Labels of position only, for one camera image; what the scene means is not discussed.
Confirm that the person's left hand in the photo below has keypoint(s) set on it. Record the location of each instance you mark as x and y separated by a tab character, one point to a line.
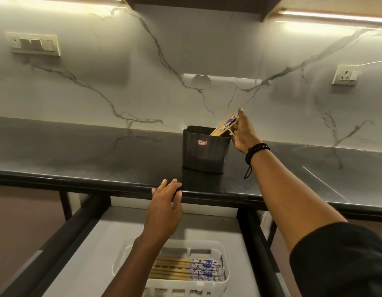
161	218

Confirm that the person's right hand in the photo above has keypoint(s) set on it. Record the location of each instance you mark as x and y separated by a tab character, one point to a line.
245	134

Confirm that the person's left little finger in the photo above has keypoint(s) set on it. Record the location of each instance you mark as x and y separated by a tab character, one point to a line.
154	193

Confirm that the person's left thumb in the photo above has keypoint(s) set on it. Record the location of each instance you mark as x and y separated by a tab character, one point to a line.
177	199

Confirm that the person's right fingers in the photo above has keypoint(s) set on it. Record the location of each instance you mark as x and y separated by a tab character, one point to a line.
237	123

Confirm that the bundle of wooden chopsticks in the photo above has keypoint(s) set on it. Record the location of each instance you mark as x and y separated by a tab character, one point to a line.
223	125

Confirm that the person's left forearm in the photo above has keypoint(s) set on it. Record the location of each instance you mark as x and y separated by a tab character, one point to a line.
132	272

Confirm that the person's right forearm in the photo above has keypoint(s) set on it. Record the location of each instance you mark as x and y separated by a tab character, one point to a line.
290	201

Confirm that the black plastic utensil container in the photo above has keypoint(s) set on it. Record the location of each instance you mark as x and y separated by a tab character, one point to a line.
205	151

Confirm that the white shelf board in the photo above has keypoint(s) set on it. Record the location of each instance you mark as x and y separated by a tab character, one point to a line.
107	238

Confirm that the pile of chopsticks, blue ends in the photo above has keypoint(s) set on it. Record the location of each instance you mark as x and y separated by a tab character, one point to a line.
191	270

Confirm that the white plastic basket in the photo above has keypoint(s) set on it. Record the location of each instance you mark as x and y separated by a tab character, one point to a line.
209	284

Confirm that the dark overhead cabinet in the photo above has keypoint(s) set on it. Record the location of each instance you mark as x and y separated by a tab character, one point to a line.
203	3

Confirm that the black sleeve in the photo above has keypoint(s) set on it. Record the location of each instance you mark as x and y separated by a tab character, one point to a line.
342	262

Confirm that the white wall power socket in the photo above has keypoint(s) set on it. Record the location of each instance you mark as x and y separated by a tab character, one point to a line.
346	75

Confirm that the white wall switch panel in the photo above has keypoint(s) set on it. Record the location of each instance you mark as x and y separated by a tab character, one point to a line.
35	44

